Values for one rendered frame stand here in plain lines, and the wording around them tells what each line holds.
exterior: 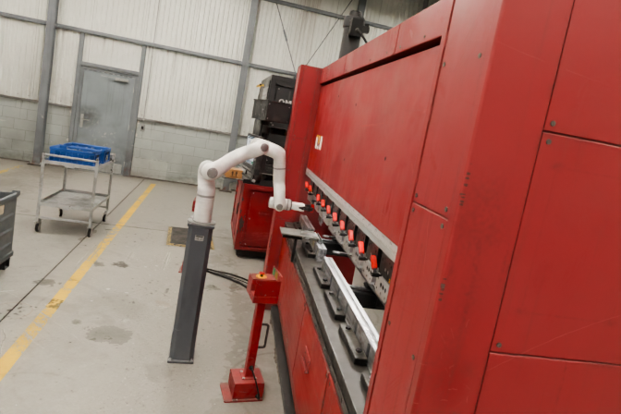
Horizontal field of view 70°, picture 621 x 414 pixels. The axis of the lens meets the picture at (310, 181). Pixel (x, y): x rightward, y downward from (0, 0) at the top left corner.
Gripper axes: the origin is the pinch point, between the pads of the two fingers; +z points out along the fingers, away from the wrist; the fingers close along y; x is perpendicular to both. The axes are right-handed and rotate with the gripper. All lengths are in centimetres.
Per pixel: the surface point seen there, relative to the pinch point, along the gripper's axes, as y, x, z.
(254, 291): 53, -48, -35
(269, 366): 17, -118, -12
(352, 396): 181, -31, -6
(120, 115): -684, 10, -315
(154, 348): 6, -119, -96
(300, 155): -81, 32, -3
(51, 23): -657, 165, -457
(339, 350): 150, -31, -4
